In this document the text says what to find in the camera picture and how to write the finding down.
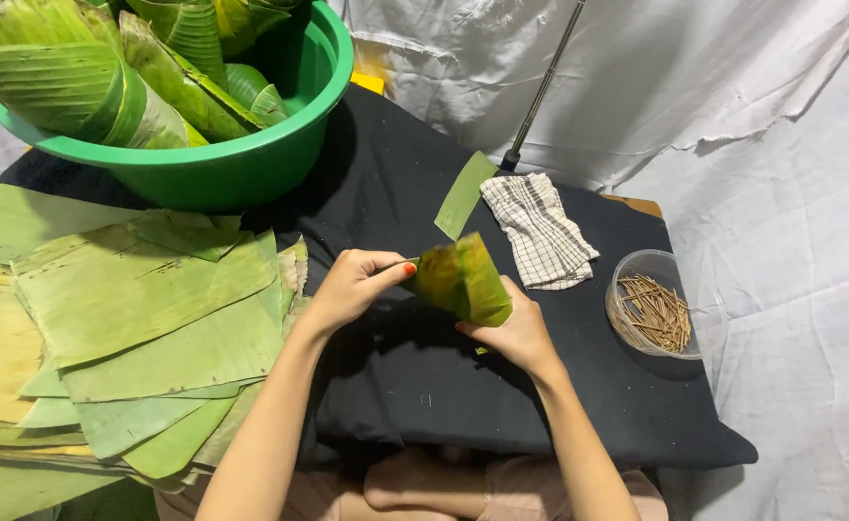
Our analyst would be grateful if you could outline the person's left hand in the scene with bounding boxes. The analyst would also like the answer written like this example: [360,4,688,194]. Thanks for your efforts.
[307,249,418,341]

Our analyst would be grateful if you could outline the person's right hand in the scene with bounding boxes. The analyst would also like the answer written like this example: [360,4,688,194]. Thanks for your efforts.
[455,275,564,379]

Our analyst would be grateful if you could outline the banana leaf cone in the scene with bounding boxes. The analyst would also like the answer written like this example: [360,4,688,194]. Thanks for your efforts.
[398,232,514,329]

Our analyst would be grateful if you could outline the checked white cloth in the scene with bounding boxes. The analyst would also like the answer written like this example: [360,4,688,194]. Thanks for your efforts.
[479,172,601,292]

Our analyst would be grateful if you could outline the black tablecloth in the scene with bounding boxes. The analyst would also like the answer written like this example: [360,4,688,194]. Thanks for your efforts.
[0,83,760,470]

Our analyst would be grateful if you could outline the bundle of wooden sticks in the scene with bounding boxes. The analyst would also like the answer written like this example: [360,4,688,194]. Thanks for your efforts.
[610,274,692,355]

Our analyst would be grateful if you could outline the narrow banana leaf strip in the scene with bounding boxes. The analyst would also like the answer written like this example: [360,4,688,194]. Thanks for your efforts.
[434,151,500,242]

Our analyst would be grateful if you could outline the person's pink shorts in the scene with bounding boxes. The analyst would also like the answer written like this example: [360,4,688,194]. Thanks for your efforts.
[155,452,669,521]

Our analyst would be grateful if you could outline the clear plastic container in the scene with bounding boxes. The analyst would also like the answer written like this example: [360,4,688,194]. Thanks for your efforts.
[604,249,729,360]

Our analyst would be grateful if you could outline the person's bare leg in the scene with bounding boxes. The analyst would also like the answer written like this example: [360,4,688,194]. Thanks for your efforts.
[338,447,494,521]

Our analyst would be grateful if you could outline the green plastic basin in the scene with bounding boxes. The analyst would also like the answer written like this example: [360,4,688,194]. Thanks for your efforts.
[0,0,355,212]

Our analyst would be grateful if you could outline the pile of flat banana leaves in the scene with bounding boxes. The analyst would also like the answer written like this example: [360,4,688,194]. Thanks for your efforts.
[0,184,311,521]

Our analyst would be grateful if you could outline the metal pole with black foot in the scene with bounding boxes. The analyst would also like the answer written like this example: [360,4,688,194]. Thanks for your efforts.
[500,0,588,173]

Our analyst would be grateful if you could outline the white backdrop sheet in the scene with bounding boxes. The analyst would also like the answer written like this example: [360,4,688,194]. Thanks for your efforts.
[0,0,849,521]

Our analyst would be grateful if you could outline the heap of rolled leaf cones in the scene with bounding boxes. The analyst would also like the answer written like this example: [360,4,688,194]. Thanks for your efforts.
[0,0,306,150]

